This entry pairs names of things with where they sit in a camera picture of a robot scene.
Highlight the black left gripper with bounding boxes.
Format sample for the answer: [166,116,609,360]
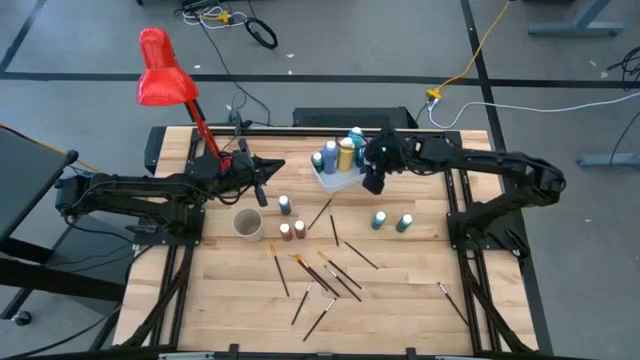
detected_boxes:
[199,139,286,207]

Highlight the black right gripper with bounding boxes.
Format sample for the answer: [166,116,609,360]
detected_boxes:
[362,127,419,196]

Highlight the large yellow paint bottle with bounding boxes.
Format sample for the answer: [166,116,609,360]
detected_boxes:
[337,136,356,173]

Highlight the large purple paint bottle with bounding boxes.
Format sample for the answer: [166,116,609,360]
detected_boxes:
[322,140,340,175]

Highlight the white plastic tray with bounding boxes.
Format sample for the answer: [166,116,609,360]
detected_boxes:
[308,149,370,195]

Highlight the gold-ferrule black paintbrush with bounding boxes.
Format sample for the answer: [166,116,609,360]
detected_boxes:
[317,250,363,291]
[269,243,291,298]

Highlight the thin silver-ferrule black paintbrush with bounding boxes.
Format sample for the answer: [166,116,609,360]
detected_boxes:
[301,297,338,344]
[290,281,315,327]

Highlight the black table clamp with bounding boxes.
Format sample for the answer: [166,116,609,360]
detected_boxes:
[227,110,254,137]

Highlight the black computer case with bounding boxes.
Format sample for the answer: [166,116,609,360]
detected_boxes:
[292,106,419,130]

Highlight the beige cup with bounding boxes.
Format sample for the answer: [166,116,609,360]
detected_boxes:
[232,208,265,243]

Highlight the red desk lamp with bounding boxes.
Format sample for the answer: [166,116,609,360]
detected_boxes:
[136,27,235,174]

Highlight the grey desk foot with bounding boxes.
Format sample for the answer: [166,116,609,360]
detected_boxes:
[577,152,640,169]

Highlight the black side cart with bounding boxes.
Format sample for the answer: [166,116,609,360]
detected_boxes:
[0,124,136,326]

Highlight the grey desk leg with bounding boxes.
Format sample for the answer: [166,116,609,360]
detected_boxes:
[528,0,625,37]

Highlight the black aluminium table frame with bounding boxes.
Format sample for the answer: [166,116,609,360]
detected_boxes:
[114,124,554,360]

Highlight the yellow power cable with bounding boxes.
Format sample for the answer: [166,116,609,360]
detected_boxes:
[425,0,516,100]

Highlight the white power cable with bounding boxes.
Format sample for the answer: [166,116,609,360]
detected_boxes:
[428,91,640,130]

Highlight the black coiled cable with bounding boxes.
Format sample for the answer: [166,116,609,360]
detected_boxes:
[243,16,279,50]

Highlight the white cable bundle yellow plug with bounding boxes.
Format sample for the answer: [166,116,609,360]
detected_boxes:
[180,3,249,30]

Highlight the black cable bundle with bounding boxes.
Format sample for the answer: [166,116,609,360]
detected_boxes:
[606,45,640,84]

